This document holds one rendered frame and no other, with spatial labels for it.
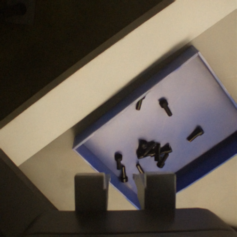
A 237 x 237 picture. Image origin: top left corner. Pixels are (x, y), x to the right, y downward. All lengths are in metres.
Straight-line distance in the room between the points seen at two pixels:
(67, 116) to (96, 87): 0.04
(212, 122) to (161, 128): 0.05
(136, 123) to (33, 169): 0.11
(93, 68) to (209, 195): 0.18
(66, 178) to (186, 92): 0.14
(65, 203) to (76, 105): 0.11
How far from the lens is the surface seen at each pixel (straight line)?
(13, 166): 0.30
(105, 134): 0.27
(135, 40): 0.24
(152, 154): 0.27
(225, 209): 0.35
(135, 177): 0.17
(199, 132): 0.27
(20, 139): 0.29
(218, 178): 0.32
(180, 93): 0.26
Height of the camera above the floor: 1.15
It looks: 64 degrees down
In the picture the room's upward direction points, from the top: 177 degrees clockwise
